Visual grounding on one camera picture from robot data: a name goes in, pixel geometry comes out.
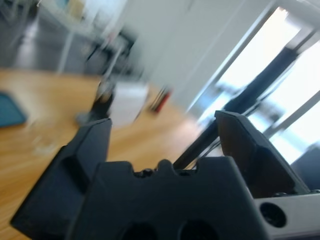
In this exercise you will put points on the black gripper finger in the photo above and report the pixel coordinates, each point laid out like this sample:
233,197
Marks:
62,180
250,155

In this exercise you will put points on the white capsule coffee machine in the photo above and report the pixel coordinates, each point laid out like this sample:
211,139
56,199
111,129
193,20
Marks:
127,105

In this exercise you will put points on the teal plastic tray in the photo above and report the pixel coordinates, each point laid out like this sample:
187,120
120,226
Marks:
11,110

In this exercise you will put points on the black capsule holder with rods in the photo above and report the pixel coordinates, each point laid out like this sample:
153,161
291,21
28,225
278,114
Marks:
160,105

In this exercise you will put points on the black office chair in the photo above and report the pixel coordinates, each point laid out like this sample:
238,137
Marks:
112,50

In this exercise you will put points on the white office desk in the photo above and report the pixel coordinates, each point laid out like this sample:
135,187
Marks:
75,27

